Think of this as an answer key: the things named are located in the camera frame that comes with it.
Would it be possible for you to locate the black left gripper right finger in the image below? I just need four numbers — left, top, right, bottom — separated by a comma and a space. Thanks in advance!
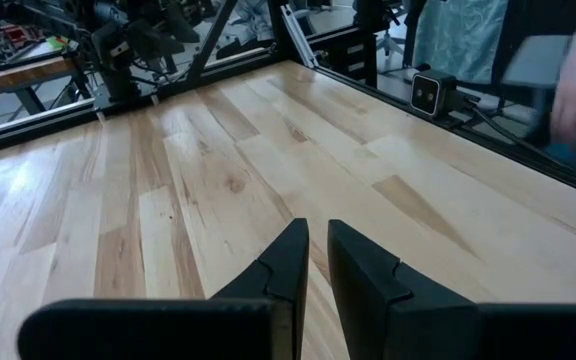
326, 218, 576, 360

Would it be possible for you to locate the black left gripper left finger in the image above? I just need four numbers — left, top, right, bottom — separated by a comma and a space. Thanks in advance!
16, 217, 311, 360

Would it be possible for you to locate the wooden background table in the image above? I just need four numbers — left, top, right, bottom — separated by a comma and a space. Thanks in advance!
0, 54, 78, 97

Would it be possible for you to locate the black drawer unit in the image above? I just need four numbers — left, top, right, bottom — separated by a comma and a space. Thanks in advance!
312, 23, 380, 90

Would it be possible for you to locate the office chair base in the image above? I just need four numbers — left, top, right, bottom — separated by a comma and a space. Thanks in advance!
374, 29, 405, 59

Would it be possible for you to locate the teal patterned fabric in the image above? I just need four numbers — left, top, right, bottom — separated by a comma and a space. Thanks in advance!
411, 0, 511, 86

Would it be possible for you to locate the grey flat pad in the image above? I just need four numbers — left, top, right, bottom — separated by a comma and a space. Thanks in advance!
499, 34, 575, 92

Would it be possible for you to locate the black camera cable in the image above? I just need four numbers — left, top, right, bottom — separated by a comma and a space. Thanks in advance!
455, 94, 560, 157

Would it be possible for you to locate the black table-level camera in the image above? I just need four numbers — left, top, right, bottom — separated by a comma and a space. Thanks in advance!
409, 69, 460, 119

